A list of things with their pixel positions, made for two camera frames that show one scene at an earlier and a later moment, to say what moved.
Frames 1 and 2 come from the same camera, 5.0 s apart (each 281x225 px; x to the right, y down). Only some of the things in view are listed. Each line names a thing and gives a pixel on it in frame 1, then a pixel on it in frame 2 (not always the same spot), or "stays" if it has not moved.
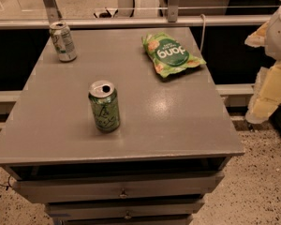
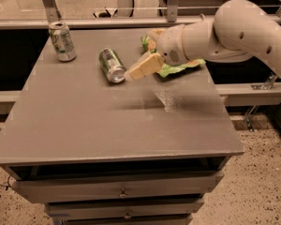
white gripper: x=280 y=32 -> x=170 y=46
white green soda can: x=63 y=41 stays
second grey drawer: x=124 y=209 stays
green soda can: x=104 y=98 -> x=112 y=65
